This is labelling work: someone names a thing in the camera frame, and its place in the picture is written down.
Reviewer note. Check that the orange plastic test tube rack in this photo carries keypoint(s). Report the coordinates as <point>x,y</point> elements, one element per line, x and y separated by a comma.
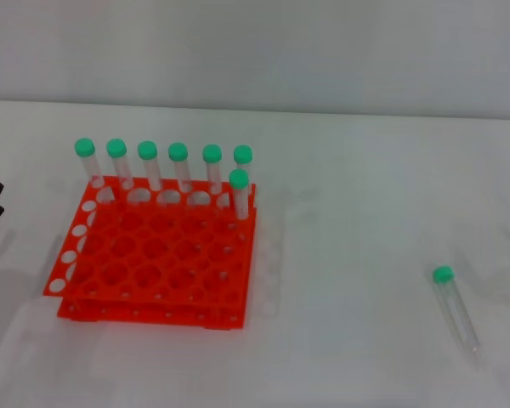
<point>153,263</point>

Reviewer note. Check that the clear test tube green cap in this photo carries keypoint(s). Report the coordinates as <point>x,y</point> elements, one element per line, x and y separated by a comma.
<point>213,174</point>
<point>455,302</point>
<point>121,168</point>
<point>89,168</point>
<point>180,170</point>
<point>240,200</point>
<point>243,154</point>
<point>151,170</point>

